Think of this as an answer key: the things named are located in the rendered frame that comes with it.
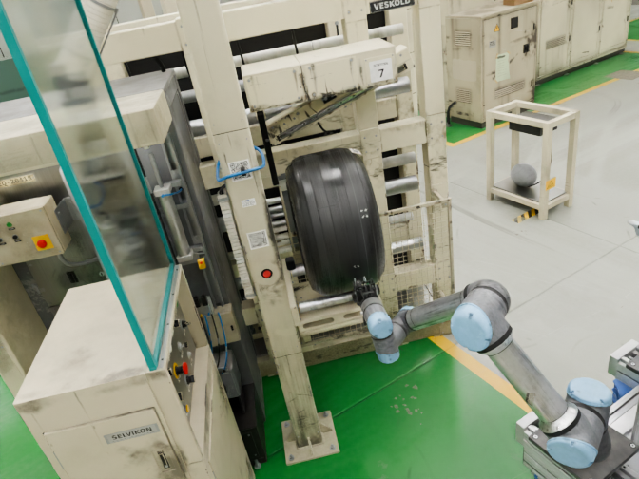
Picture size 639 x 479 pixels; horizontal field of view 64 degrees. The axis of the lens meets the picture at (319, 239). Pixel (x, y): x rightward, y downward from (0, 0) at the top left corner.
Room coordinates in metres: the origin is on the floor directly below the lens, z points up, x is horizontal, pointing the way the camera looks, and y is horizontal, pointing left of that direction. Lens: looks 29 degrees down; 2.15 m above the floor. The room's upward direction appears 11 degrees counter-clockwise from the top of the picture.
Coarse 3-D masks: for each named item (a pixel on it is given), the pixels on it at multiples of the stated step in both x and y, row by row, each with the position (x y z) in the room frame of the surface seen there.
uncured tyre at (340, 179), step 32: (320, 160) 1.83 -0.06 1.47; (352, 160) 1.81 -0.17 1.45; (288, 192) 2.04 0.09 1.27; (320, 192) 1.68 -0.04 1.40; (352, 192) 1.67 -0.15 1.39; (320, 224) 1.61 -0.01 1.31; (352, 224) 1.61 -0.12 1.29; (320, 256) 1.58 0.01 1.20; (352, 256) 1.58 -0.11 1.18; (384, 256) 1.64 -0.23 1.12; (320, 288) 1.63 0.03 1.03; (352, 288) 1.65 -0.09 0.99
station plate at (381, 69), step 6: (378, 60) 2.07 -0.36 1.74; (384, 60) 2.07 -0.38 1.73; (390, 60) 2.07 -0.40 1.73; (372, 66) 2.06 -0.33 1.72; (378, 66) 2.07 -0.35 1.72; (384, 66) 2.07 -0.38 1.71; (390, 66) 2.07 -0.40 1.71; (372, 72) 2.06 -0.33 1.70; (378, 72) 2.07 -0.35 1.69; (384, 72) 2.07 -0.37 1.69; (390, 72) 2.07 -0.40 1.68; (372, 78) 2.06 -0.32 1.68; (378, 78) 2.07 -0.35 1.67; (384, 78) 2.07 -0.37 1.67; (390, 78) 2.07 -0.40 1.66
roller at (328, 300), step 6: (378, 288) 1.73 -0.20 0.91; (342, 294) 1.72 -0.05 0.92; (348, 294) 1.72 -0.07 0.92; (378, 294) 1.72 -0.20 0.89; (306, 300) 1.72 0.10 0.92; (312, 300) 1.72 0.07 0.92; (318, 300) 1.71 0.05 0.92; (324, 300) 1.71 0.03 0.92; (330, 300) 1.71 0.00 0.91; (336, 300) 1.71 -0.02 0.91; (342, 300) 1.71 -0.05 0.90; (348, 300) 1.71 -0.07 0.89; (300, 306) 1.70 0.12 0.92; (306, 306) 1.70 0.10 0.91; (312, 306) 1.70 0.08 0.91; (318, 306) 1.70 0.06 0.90; (324, 306) 1.70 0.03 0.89; (300, 312) 1.70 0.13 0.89
